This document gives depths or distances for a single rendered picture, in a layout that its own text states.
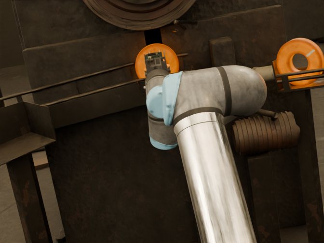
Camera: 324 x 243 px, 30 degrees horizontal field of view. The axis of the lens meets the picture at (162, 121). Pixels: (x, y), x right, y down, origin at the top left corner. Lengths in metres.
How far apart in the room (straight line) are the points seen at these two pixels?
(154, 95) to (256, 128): 0.42
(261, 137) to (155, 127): 0.38
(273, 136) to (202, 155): 0.82
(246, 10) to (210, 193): 1.15
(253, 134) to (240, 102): 0.69
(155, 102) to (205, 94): 0.52
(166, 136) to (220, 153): 0.65
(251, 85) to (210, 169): 0.24
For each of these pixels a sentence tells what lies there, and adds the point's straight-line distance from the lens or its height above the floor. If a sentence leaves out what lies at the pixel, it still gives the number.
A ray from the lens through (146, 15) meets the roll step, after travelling 2.10.
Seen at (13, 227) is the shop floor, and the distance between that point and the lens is 3.01.
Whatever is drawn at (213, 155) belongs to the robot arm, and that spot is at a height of 0.70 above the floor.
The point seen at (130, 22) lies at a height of 0.92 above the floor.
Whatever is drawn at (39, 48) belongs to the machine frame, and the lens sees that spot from 2.26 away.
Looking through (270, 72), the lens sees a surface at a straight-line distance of 2.08.
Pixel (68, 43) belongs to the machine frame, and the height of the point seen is 0.87.
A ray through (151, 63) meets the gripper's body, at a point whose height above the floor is 0.78.
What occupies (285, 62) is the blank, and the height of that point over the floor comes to 0.71.
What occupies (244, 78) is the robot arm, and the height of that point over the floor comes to 0.83.
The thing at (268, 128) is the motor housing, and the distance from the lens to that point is 2.07.
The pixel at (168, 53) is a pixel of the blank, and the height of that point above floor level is 0.78.
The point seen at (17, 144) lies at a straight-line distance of 2.06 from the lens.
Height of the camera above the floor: 1.12
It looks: 15 degrees down
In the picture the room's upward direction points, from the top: 10 degrees counter-clockwise
